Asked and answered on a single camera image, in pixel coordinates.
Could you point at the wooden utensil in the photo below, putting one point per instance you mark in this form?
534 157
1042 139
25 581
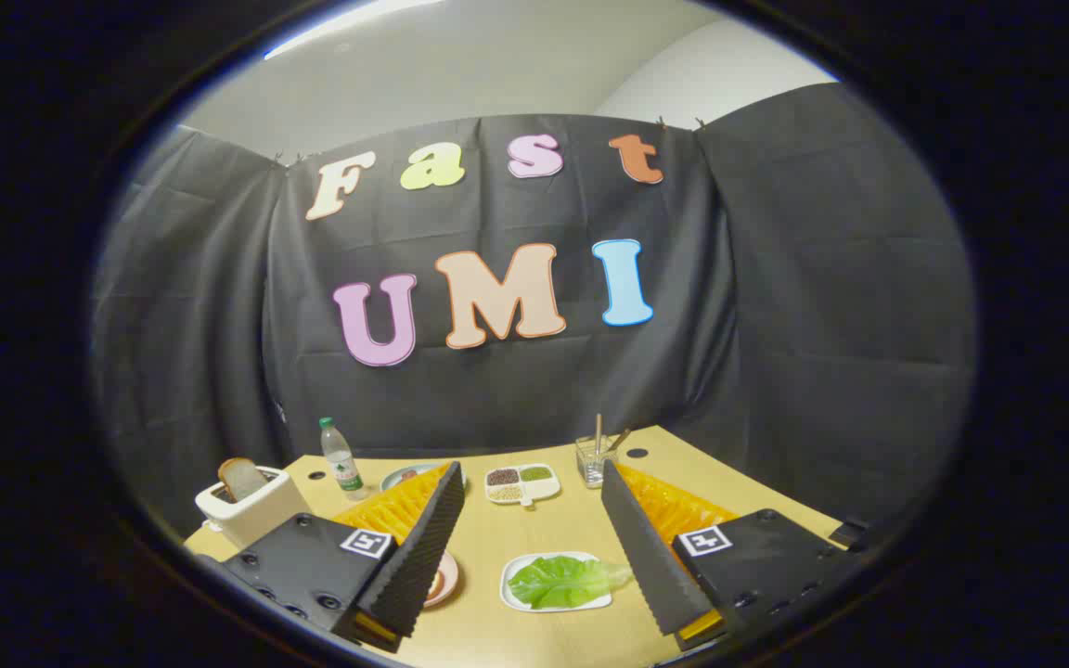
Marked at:
598 434

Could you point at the grey-green plate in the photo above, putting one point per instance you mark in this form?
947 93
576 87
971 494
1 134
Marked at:
402 477

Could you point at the black backdrop cloth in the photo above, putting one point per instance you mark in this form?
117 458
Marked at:
776 306

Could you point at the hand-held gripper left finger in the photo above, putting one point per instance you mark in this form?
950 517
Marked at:
419 547

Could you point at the green lettuce leaf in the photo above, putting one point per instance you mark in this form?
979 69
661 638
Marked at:
566 580

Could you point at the clear glass utensil holder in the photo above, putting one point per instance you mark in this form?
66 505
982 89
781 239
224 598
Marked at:
595 462

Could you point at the pink plate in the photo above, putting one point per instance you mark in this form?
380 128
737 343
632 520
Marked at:
443 582

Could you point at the clear plastic water bottle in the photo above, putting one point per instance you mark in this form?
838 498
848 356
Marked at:
341 463

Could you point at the white toaster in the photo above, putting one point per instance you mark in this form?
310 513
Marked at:
251 512

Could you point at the white plate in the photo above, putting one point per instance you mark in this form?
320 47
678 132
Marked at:
518 580

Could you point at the white divided condiment dish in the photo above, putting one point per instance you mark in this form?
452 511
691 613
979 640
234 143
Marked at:
521 484

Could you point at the slice of bread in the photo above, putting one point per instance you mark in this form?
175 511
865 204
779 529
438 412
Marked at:
241 477

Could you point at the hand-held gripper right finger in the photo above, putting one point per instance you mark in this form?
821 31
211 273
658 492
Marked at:
648 549

